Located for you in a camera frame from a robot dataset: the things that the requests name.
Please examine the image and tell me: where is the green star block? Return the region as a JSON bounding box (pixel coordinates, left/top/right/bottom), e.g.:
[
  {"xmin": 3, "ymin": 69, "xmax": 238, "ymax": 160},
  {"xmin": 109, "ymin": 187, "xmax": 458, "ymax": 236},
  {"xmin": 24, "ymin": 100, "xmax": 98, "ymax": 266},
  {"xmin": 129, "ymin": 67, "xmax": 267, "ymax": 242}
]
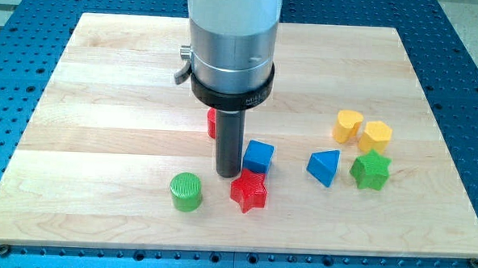
[{"xmin": 350, "ymin": 149, "xmax": 392, "ymax": 191}]

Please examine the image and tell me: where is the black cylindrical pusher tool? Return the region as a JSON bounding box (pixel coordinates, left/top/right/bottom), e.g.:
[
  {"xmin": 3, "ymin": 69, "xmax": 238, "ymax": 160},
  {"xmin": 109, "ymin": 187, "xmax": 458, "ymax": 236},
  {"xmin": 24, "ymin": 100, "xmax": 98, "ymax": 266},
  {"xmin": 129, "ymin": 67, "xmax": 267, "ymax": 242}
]
[{"xmin": 191, "ymin": 65, "xmax": 275, "ymax": 178}]

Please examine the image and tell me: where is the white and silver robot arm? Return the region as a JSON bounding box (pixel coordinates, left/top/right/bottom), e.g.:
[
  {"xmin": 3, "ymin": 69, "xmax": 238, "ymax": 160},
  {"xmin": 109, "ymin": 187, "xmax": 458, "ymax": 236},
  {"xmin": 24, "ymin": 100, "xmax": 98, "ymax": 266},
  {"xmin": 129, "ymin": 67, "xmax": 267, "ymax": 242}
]
[{"xmin": 180, "ymin": 0, "xmax": 283, "ymax": 94}]

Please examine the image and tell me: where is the yellow pentagon block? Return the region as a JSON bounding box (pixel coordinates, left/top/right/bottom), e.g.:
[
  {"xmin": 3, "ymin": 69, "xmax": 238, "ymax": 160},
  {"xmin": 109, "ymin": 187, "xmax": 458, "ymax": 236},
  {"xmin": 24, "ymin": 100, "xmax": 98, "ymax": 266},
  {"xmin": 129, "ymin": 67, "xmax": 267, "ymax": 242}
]
[{"xmin": 358, "ymin": 120, "xmax": 392, "ymax": 154}]

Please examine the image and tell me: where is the red star block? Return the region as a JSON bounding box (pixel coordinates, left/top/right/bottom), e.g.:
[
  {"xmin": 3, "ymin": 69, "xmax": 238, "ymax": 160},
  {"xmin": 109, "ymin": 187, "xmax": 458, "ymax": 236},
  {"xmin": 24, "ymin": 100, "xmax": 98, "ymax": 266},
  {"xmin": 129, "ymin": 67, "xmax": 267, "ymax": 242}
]
[{"xmin": 230, "ymin": 168, "xmax": 268, "ymax": 213}]

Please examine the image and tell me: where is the board corner screw left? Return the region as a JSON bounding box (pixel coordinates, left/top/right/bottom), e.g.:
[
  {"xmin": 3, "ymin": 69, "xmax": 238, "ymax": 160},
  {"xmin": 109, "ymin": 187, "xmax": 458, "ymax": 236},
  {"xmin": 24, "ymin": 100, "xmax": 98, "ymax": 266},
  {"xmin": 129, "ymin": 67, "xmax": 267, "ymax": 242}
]
[{"xmin": 0, "ymin": 244, "xmax": 11, "ymax": 257}]

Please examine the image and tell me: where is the wooden board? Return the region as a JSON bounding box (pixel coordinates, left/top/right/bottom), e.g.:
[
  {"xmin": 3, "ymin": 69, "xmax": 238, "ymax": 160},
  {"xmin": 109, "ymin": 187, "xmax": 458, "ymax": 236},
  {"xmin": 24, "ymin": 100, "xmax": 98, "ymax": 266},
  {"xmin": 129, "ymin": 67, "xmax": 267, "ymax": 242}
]
[{"xmin": 0, "ymin": 14, "xmax": 478, "ymax": 258}]

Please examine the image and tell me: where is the blue cube block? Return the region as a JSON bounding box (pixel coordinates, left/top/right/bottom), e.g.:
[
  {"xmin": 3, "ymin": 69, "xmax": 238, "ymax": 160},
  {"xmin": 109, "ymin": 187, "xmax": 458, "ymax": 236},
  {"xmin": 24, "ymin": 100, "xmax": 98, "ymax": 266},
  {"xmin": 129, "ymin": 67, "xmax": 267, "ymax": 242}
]
[{"xmin": 242, "ymin": 140, "xmax": 275, "ymax": 174}]

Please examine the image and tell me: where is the board corner screw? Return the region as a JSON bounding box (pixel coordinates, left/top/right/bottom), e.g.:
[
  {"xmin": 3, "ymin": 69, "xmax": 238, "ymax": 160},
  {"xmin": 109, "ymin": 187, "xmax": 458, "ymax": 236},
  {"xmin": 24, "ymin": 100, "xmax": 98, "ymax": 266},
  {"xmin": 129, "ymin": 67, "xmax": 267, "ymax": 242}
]
[
  {"xmin": 0, "ymin": 244, "xmax": 11, "ymax": 257},
  {"xmin": 467, "ymin": 258, "xmax": 478, "ymax": 268}
]

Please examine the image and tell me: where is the yellow heart block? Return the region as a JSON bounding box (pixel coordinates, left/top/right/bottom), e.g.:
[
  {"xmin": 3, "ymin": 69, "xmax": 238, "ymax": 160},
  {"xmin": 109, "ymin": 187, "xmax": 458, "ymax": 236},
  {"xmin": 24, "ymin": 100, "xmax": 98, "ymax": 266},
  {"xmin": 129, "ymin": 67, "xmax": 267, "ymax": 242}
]
[{"xmin": 332, "ymin": 110, "xmax": 364, "ymax": 144}]

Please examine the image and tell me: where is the blue triangle block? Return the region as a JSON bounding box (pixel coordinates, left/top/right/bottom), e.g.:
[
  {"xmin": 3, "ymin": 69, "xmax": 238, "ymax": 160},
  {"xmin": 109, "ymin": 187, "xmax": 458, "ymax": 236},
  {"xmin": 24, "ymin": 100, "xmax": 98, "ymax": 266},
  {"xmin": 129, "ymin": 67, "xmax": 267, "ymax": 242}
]
[{"xmin": 306, "ymin": 149, "xmax": 341, "ymax": 187}]

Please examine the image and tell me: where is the red circle block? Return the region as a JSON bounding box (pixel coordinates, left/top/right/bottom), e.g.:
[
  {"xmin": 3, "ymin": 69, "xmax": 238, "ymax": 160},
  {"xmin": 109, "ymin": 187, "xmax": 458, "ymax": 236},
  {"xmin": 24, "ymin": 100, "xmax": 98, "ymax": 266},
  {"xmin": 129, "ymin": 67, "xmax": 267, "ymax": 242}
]
[{"xmin": 207, "ymin": 107, "xmax": 216, "ymax": 140}]

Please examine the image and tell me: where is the green cylinder block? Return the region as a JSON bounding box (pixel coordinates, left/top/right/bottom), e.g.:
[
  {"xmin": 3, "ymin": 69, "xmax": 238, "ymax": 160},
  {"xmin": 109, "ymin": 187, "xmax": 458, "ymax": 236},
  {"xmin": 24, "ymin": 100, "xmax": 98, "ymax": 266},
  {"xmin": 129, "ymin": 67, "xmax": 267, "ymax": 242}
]
[{"xmin": 170, "ymin": 172, "xmax": 203, "ymax": 212}]

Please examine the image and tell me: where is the board corner screw right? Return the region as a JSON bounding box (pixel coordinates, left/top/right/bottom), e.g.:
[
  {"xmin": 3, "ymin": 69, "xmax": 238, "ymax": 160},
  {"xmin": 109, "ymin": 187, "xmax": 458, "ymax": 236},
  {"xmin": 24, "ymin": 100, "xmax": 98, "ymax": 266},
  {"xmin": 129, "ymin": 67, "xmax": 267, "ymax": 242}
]
[{"xmin": 467, "ymin": 258, "xmax": 478, "ymax": 268}]

